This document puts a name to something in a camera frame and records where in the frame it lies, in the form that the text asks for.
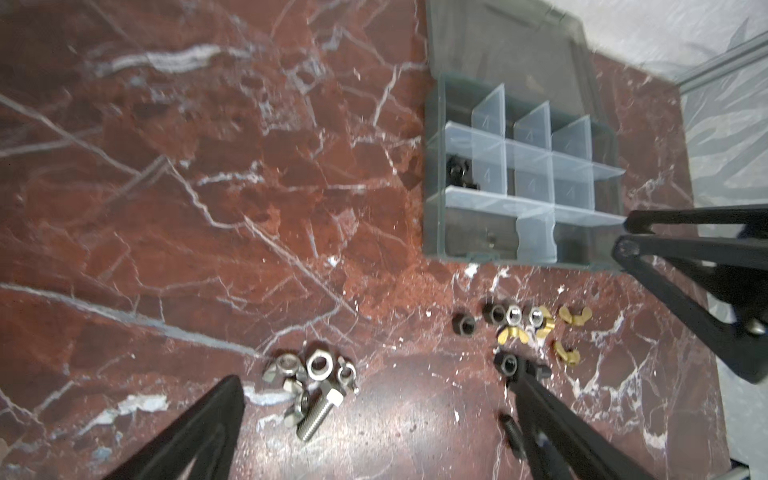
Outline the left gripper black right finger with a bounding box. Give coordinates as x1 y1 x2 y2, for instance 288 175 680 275
508 359 652 479

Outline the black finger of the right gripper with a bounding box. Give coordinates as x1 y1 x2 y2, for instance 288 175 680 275
624 205 767 236
612 235 767 384

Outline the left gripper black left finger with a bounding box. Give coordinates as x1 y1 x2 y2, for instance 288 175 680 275
107 375 245 479

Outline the grey plastic organizer box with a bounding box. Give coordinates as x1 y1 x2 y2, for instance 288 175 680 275
423 1 624 271

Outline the silver hex bolt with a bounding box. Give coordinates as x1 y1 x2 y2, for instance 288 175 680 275
296 383 346 442

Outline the black screws pile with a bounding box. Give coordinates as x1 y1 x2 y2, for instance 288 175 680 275
483 303 552 461

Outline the silver nuts pile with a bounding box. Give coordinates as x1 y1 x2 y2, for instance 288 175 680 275
262 348 360 428

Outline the brass wing nut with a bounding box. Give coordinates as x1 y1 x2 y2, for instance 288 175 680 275
558 305 593 327

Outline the black hex nut on table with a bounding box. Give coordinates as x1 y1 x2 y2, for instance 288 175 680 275
452 314 476 337

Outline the aluminium frame post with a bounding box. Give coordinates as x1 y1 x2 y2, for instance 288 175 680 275
675 32 767 94

